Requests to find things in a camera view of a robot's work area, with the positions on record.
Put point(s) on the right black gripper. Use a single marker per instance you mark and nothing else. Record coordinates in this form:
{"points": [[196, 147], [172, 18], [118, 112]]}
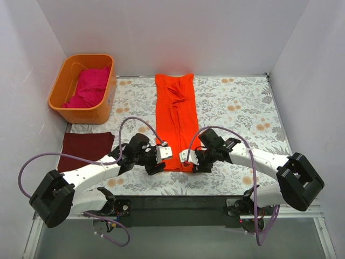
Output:
{"points": [[199, 162]]}

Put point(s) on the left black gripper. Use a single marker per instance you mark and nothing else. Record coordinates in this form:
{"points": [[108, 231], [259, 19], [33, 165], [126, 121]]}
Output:
{"points": [[153, 162]]}

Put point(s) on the orange t shirt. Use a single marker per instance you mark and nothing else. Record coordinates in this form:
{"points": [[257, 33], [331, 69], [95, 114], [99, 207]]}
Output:
{"points": [[176, 116]]}

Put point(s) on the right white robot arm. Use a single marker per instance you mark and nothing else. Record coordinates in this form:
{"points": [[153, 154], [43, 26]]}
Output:
{"points": [[297, 182]]}

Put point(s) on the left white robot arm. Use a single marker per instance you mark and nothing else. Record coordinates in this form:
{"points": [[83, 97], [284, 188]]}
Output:
{"points": [[60, 195]]}

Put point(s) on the folded dark red t shirt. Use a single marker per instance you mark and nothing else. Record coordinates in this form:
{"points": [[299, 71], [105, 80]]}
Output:
{"points": [[87, 146]]}

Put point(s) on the floral table mat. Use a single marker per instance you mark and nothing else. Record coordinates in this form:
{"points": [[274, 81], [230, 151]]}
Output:
{"points": [[234, 105]]}

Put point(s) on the pink t shirt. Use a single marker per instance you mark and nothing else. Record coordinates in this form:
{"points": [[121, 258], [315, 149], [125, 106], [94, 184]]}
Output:
{"points": [[90, 89]]}

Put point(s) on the orange plastic basket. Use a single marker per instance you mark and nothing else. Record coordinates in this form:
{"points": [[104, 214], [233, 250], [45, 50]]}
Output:
{"points": [[66, 85]]}

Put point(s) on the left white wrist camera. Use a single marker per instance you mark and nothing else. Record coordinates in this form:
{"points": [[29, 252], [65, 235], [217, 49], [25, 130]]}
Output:
{"points": [[163, 153]]}

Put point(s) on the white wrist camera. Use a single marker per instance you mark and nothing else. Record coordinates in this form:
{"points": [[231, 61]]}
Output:
{"points": [[163, 153], [188, 156]]}

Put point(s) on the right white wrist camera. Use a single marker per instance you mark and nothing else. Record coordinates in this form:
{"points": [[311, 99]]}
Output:
{"points": [[188, 156]]}

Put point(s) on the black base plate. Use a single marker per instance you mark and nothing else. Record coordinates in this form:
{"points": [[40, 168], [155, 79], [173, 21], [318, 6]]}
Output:
{"points": [[170, 211]]}

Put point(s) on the aluminium frame rail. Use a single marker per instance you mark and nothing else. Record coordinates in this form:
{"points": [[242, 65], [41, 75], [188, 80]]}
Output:
{"points": [[294, 235]]}

